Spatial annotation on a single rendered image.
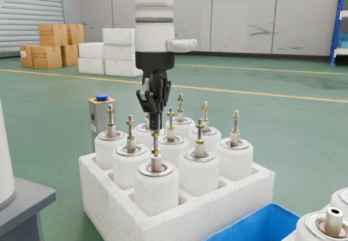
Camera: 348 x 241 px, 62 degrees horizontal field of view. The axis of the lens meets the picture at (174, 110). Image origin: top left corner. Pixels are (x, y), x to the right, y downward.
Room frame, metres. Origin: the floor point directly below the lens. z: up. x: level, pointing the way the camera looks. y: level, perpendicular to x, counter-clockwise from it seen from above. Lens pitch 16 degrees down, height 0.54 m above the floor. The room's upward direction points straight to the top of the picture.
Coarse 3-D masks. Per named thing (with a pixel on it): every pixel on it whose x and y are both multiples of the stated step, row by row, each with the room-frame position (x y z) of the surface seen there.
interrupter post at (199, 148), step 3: (195, 144) 0.62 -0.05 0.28; (198, 144) 0.62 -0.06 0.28; (201, 144) 0.62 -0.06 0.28; (204, 144) 0.62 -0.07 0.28; (195, 147) 0.62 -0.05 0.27; (198, 147) 0.61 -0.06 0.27; (201, 147) 0.61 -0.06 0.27; (204, 147) 0.62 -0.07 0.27; (195, 150) 0.62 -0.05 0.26; (198, 150) 0.61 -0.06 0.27; (201, 150) 0.61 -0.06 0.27; (195, 153) 0.62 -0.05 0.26; (198, 153) 0.61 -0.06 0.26; (201, 153) 0.61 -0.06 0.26; (198, 156) 0.61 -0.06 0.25; (201, 156) 0.61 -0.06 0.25
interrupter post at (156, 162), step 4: (152, 156) 0.55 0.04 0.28; (160, 156) 0.55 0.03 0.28; (152, 160) 0.55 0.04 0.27; (156, 160) 0.54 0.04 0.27; (160, 160) 0.55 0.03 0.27; (152, 164) 0.55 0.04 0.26; (156, 164) 0.54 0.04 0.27; (160, 164) 0.55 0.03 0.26; (152, 168) 0.55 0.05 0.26; (156, 168) 0.54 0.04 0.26; (160, 168) 0.55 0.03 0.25
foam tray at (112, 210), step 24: (96, 168) 0.69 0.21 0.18; (264, 168) 0.69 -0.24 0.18; (96, 192) 0.65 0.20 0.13; (120, 192) 0.58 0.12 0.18; (216, 192) 0.58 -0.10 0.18; (240, 192) 0.60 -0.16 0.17; (264, 192) 0.65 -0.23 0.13; (96, 216) 0.67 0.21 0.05; (120, 216) 0.54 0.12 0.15; (144, 216) 0.49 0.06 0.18; (168, 216) 0.49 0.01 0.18; (192, 216) 0.51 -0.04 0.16; (216, 216) 0.56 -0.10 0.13; (240, 216) 0.60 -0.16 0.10; (120, 240) 0.54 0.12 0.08; (144, 240) 0.45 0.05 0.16; (168, 240) 0.48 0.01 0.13; (192, 240) 0.52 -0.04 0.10
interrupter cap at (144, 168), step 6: (144, 162) 0.58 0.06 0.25; (150, 162) 0.58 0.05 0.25; (162, 162) 0.58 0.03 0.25; (168, 162) 0.58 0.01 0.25; (138, 168) 0.55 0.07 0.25; (144, 168) 0.55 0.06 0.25; (150, 168) 0.56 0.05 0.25; (162, 168) 0.56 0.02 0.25; (168, 168) 0.55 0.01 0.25; (144, 174) 0.52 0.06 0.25; (150, 174) 0.52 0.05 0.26; (156, 174) 0.52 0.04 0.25; (162, 174) 0.52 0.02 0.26; (168, 174) 0.53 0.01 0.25
